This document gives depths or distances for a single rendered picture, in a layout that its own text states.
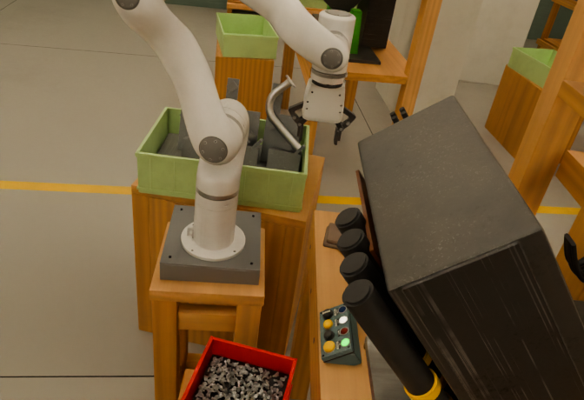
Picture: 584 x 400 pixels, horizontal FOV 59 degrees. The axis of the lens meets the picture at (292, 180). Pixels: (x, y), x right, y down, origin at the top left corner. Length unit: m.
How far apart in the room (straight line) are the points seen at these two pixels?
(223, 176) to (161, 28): 0.41
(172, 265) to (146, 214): 0.63
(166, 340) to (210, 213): 0.43
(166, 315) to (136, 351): 0.92
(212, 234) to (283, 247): 0.55
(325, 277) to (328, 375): 0.33
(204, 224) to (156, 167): 0.51
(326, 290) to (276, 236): 0.54
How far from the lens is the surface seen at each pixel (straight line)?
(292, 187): 1.86
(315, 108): 1.26
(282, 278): 2.06
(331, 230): 1.62
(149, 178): 1.94
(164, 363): 1.72
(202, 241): 1.49
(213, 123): 1.25
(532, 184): 1.74
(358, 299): 0.58
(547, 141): 1.68
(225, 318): 1.57
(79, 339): 2.55
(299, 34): 1.13
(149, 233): 2.13
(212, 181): 1.37
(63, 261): 2.95
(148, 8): 1.19
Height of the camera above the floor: 1.88
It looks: 31 degrees down
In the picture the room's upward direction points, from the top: 8 degrees clockwise
